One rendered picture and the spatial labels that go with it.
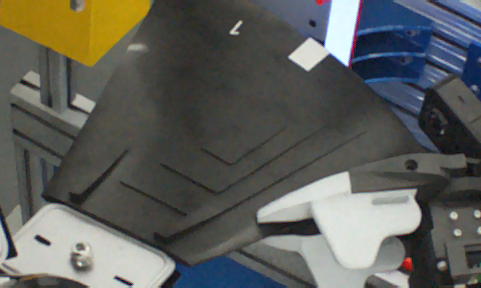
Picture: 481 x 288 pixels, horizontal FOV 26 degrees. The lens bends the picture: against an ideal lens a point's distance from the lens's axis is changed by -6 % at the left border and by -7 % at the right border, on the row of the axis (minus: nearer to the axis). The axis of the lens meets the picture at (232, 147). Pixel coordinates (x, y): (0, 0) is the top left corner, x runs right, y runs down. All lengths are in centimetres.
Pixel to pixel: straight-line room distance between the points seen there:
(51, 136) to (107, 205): 55
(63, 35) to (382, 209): 46
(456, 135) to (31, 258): 28
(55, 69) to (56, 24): 11
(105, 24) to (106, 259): 43
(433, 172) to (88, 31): 45
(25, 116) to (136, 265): 60
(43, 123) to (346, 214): 60
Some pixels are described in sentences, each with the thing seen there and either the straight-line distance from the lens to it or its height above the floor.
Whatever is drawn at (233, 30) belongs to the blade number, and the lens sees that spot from 75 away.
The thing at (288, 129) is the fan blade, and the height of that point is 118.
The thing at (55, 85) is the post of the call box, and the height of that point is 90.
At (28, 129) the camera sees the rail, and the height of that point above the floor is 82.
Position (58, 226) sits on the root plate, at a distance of 62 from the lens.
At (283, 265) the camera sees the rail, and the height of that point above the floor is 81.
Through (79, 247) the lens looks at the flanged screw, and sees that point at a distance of 60.
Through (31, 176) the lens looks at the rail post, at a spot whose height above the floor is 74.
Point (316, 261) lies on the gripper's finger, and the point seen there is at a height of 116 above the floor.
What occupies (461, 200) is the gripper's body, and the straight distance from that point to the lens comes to 64.
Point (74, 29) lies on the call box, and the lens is 99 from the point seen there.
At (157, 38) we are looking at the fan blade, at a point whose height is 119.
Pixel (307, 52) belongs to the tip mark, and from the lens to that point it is 76.
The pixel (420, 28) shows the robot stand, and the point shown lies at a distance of 124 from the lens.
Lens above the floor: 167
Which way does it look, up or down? 46 degrees down
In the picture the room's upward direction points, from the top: 7 degrees clockwise
